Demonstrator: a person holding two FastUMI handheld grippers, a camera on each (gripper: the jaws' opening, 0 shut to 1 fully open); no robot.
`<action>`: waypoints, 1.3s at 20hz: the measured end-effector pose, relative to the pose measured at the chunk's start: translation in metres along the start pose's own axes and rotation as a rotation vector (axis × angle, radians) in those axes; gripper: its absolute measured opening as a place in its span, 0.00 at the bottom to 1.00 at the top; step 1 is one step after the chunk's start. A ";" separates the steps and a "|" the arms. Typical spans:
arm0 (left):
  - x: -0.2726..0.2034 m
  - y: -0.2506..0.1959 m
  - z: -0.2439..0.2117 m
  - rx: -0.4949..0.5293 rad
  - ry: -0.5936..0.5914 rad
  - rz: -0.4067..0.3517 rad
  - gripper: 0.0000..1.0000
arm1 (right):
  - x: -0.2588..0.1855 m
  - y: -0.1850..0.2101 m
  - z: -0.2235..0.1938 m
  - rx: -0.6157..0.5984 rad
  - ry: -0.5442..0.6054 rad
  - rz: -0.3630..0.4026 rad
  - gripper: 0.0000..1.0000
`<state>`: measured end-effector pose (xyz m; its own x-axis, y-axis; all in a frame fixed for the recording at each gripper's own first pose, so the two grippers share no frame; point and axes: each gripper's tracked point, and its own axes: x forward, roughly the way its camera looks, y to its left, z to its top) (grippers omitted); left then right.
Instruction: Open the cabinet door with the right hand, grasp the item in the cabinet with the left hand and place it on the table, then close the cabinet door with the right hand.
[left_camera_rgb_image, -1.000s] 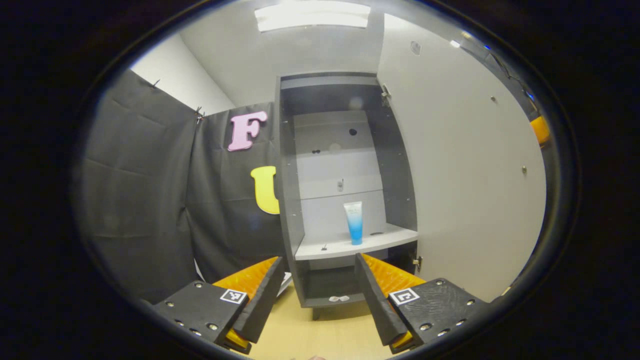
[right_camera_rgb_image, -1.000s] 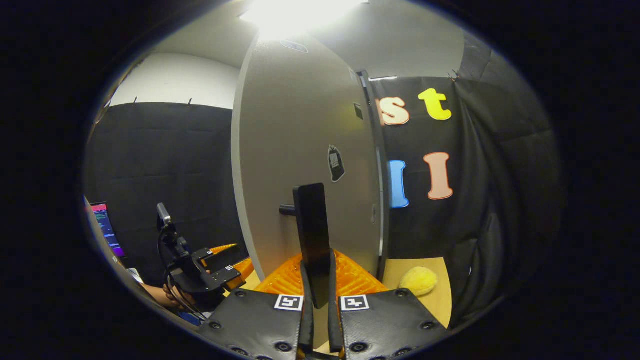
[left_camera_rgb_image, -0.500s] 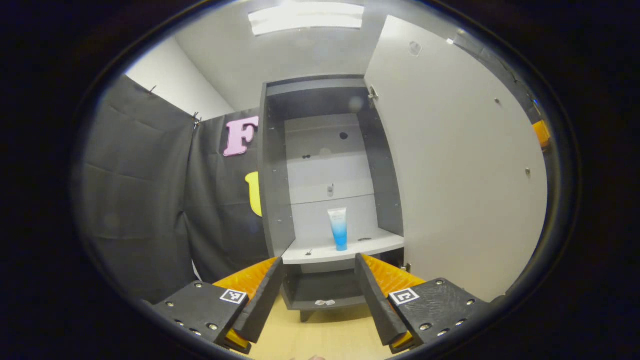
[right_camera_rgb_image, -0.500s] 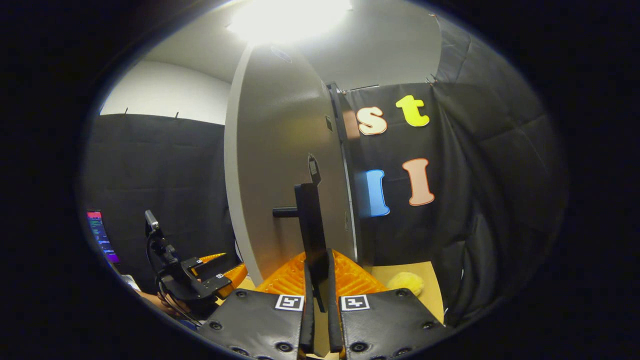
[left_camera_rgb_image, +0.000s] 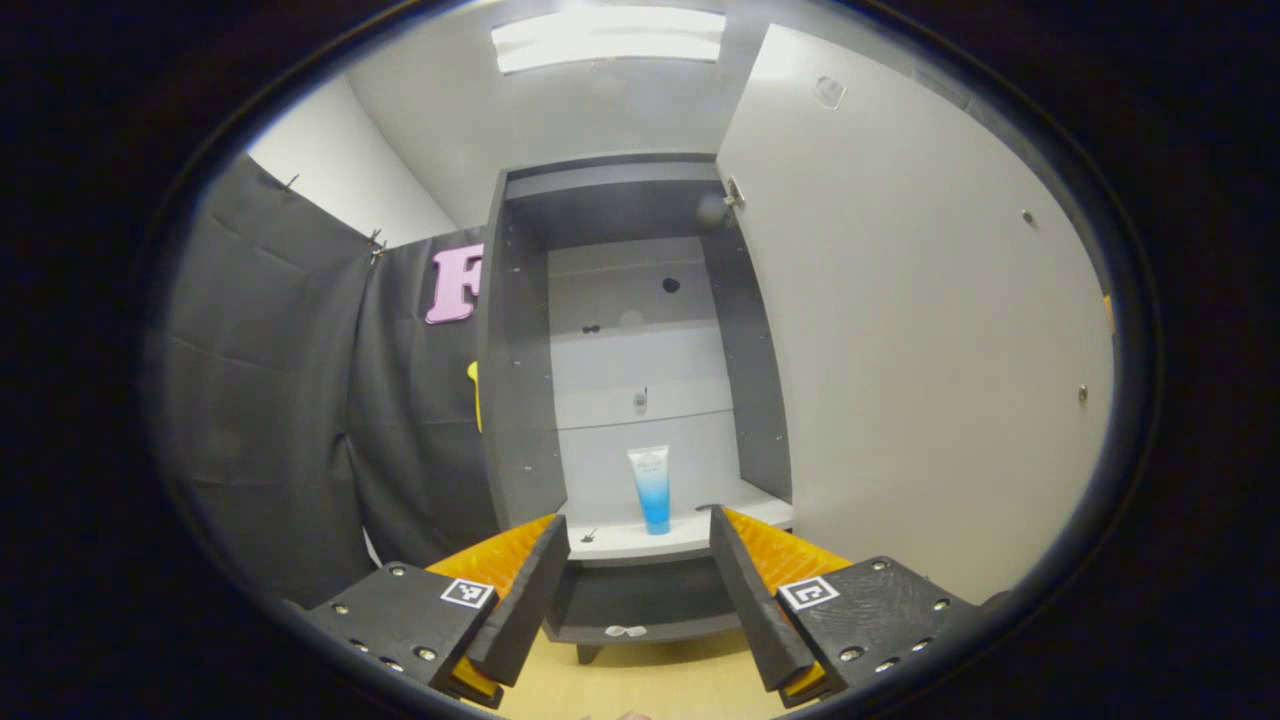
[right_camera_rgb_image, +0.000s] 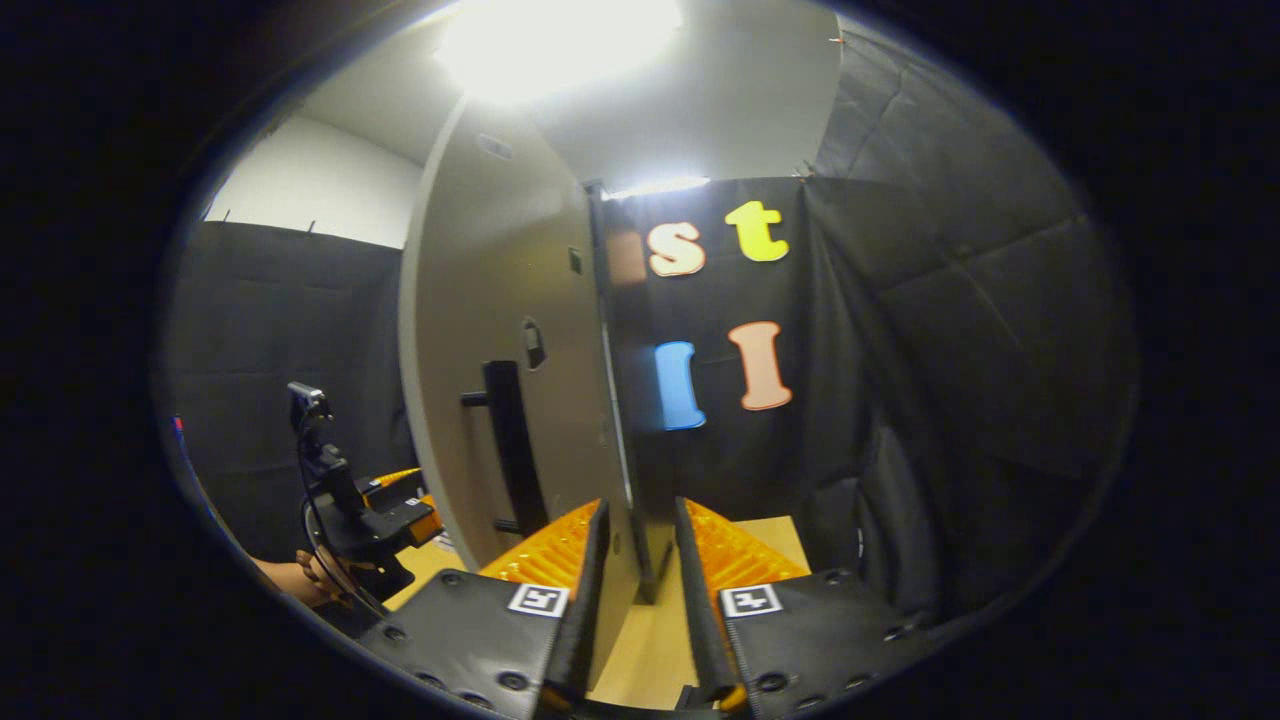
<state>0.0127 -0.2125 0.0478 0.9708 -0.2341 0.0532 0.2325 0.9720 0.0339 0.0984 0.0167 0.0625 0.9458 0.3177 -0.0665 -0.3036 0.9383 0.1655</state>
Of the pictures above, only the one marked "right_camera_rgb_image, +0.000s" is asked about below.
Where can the light grey cabinet door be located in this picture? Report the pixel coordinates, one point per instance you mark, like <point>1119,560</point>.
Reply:
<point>470,280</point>

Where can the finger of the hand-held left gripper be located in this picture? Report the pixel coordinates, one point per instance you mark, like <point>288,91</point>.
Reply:
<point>395,482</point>
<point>422,520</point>

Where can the black backdrop cloth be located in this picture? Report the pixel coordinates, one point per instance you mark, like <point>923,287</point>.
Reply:
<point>950,350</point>

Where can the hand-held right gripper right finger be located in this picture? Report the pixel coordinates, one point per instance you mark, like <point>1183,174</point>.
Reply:
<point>695,600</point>

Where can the ceiling light panel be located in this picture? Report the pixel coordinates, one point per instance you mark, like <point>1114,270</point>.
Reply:
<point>560,40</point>

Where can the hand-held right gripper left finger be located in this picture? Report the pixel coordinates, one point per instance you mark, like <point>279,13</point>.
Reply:
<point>590,600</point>

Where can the dark grey cabinet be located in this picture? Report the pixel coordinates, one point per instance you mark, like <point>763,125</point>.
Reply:
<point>655,550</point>

